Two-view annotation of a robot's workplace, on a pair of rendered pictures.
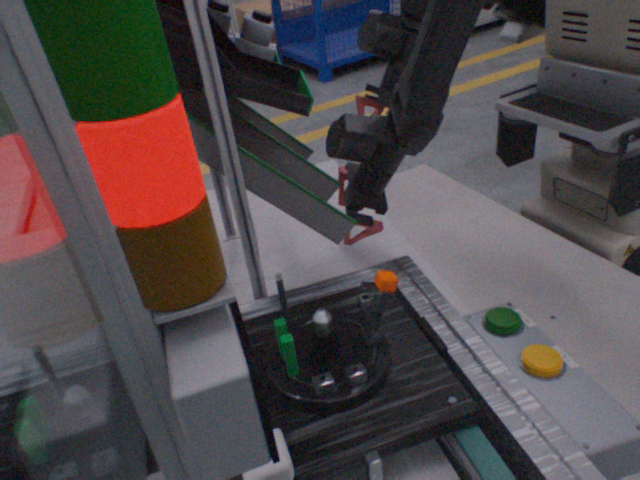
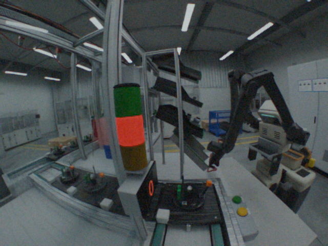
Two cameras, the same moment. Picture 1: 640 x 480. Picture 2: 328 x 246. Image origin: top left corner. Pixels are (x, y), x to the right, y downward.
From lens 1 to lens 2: 0.12 m
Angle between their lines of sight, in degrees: 32
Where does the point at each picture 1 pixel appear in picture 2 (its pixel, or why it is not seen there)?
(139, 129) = (124, 120)
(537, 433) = (233, 229)
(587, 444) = (243, 233)
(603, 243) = (266, 182)
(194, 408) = (122, 195)
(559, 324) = (251, 201)
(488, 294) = (237, 191)
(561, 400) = (243, 222)
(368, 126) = (217, 144)
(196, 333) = (134, 178)
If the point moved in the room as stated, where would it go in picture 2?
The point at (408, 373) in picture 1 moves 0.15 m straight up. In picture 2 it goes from (207, 207) to (212, 179)
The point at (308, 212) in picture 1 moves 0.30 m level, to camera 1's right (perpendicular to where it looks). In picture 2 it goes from (198, 161) to (251, 164)
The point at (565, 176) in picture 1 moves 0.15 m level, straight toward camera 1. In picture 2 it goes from (261, 164) to (258, 173)
